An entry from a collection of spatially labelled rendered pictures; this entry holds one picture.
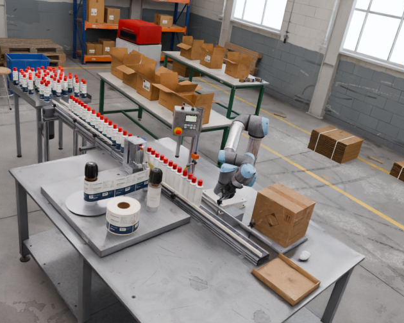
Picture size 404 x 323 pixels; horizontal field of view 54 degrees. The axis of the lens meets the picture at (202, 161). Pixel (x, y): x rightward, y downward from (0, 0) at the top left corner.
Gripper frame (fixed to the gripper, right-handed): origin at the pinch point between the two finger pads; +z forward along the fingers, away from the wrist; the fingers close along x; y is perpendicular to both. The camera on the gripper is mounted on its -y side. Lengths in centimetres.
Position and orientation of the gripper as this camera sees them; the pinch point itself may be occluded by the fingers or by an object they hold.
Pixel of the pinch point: (222, 197)
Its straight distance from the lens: 257.2
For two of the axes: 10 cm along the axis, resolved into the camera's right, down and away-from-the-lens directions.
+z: -4.6, 5.6, 6.8
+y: -7.3, 2.0, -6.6
